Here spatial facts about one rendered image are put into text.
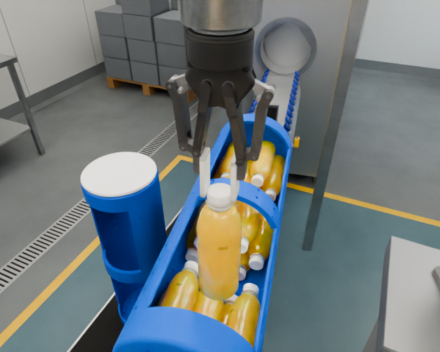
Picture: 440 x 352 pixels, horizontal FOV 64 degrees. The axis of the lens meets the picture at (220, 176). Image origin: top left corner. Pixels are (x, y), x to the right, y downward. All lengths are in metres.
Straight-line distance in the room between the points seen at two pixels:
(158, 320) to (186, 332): 0.06
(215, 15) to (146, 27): 3.94
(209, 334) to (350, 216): 2.25
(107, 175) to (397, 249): 0.98
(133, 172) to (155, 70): 3.15
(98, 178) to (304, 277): 1.46
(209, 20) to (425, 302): 0.83
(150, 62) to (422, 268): 3.83
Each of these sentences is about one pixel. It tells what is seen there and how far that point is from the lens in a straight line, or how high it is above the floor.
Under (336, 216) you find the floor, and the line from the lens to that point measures 2.78.
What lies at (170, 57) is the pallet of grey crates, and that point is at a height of 0.52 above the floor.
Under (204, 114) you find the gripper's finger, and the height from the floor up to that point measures 1.60.
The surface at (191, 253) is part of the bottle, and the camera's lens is 0.99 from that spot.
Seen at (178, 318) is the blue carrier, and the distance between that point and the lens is 0.67.
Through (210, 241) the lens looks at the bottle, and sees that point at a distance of 0.54.
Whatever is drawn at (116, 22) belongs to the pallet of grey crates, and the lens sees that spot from 4.55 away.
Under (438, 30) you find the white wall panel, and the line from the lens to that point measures 5.62.
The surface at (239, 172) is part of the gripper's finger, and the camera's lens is 0.48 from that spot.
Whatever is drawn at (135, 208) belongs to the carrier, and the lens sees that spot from 1.30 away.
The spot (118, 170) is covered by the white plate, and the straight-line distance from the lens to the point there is 1.37.
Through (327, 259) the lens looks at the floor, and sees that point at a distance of 2.46.
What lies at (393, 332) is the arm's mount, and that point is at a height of 1.07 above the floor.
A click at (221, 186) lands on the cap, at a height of 1.48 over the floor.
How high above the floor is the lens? 1.80
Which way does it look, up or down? 36 degrees down
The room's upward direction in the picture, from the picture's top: straight up
